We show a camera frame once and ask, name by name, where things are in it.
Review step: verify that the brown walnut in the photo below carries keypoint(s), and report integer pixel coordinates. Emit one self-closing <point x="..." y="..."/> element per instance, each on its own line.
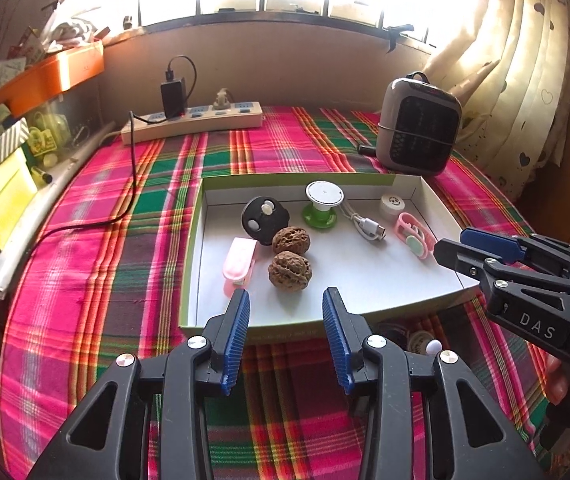
<point x="290" y="272"/>
<point x="291" y="239"/>

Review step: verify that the plaid bed cloth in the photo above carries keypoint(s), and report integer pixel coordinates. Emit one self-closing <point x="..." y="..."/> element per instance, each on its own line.
<point x="105" y="280"/>

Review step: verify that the person right hand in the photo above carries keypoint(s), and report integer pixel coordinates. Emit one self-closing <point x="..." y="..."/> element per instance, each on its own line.
<point x="557" y="380"/>

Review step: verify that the pink cable winder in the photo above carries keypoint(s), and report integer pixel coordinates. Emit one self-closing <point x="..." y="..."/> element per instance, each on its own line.
<point x="238" y="263"/>

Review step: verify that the black rectangular device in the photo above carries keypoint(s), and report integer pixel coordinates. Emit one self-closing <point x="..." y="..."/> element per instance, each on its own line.
<point x="395" y="332"/>

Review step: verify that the black charger adapter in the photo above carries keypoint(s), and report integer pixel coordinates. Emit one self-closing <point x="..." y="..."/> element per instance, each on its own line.
<point x="173" y="97"/>

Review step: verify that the orange storage box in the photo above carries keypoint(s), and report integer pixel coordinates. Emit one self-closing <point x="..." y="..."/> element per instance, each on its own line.
<point x="51" y="77"/>

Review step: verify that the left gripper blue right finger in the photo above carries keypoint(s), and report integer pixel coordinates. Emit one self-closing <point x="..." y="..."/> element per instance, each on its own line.
<point x="467" y="434"/>

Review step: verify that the beige power strip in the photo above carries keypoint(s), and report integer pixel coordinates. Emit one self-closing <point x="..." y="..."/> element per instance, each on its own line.
<point x="198" y="119"/>

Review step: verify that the cream heart curtain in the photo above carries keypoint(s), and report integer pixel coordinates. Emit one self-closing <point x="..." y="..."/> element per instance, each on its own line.
<point x="508" y="63"/>

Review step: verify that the grey portable heater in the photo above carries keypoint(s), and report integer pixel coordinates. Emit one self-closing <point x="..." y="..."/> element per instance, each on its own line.
<point x="417" y="126"/>

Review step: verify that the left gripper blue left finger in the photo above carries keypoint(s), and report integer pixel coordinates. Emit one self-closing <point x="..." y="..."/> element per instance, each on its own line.
<point x="106" y="435"/>

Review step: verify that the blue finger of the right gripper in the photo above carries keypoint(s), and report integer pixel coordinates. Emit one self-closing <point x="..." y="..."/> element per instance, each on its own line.
<point x="465" y="262"/>
<point x="538" y="252"/>

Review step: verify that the green white cardboard box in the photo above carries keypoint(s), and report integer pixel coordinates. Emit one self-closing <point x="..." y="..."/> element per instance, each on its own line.
<point x="376" y="279"/>

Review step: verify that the beige plug on strip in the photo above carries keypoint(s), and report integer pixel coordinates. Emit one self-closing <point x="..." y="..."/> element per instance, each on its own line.
<point x="222" y="100"/>

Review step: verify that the yellow toy figure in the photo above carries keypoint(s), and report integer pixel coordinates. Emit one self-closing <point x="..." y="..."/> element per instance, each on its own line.
<point x="49" y="138"/>

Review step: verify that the black oval remote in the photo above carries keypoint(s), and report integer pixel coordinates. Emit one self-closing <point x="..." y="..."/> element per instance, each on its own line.
<point x="263" y="217"/>

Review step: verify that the green white cable spool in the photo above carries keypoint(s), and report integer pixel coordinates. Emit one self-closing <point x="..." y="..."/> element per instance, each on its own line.
<point x="324" y="197"/>

